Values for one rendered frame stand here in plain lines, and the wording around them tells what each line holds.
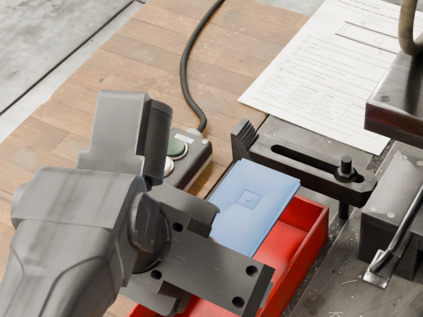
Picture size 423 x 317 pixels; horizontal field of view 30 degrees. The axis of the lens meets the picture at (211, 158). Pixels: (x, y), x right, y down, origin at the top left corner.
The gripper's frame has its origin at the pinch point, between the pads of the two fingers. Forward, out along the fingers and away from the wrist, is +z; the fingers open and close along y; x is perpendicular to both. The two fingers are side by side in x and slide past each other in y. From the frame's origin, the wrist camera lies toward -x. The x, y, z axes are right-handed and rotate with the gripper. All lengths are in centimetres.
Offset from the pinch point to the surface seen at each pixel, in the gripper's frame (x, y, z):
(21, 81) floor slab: 134, 26, 136
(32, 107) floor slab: 123, 19, 132
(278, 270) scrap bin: -3.4, 2.4, 15.2
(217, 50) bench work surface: 22.7, 28.5, 31.5
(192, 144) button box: 14.1, 12.5, 18.5
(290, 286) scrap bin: -6.3, 1.3, 11.9
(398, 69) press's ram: -10.6, 24.0, 0.5
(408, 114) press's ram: -13.6, 19.5, -2.2
